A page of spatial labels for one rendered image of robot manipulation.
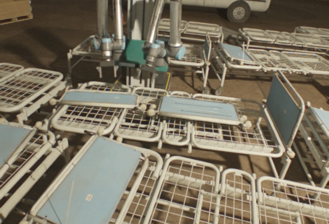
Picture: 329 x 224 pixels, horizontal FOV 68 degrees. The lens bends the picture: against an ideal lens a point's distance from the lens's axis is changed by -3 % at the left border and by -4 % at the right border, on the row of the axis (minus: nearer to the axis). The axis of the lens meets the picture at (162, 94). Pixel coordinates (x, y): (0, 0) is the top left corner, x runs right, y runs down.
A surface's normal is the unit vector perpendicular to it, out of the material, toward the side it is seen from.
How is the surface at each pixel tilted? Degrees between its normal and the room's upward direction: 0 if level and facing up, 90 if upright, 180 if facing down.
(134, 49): 90
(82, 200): 7
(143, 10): 90
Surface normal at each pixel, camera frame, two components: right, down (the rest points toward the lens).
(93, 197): 0.20, -0.85
